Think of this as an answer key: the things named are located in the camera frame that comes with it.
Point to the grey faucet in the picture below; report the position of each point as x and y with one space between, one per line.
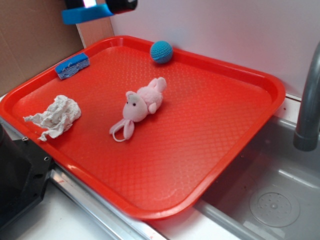
307 130

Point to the pink plush bunny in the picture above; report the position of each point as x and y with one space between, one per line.
145 101

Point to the crumpled white paper towel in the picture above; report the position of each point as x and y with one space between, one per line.
57 118

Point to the brown cardboard panel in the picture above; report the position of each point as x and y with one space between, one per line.
33 38

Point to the blue sponge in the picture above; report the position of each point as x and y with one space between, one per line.
72 65

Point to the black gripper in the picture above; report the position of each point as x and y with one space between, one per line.
80 11

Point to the red plastic tray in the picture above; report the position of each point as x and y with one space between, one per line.
211 109

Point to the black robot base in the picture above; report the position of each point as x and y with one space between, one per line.
24 172

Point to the blue crocheted ball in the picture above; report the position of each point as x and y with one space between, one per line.
161 52

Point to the grey sink basin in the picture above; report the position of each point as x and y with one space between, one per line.
271 191

